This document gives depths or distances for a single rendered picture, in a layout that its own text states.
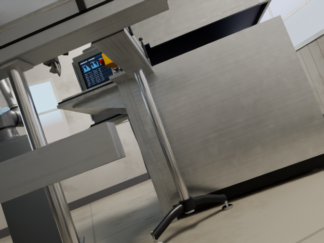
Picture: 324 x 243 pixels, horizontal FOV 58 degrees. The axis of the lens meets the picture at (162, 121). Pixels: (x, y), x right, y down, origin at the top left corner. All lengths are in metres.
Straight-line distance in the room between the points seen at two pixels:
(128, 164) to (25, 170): 3.93
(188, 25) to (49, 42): 0.97
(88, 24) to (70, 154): 0.40
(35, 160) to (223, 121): 1.04
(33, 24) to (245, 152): 1.20
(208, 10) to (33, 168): 1.27
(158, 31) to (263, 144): 0.87
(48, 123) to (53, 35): 3.97
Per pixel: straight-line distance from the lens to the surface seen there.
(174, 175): 1.45
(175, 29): 1.76
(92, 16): 0.95
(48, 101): 4.99
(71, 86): 5.05
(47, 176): 0.98
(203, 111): 1.65
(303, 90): 1.76
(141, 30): 1.79
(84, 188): 4.83
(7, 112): 2.13
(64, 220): 1.00
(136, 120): 1.69
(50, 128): 4.89
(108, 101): 1.85
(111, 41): 1.11
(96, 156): 0.91
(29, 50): 1.02
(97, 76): 2.89
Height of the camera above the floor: 0.42
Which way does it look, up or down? 5 degrees up
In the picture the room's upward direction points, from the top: 20 degrees counter-clockwise
